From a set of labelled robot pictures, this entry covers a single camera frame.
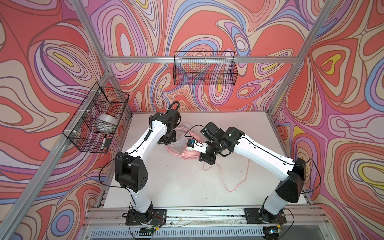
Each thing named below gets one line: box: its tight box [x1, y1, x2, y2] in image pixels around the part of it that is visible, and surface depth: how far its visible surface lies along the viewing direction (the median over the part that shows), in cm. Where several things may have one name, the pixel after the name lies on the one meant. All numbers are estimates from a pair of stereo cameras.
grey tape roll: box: [92, 114, 118, 133], surface depth 74 cm
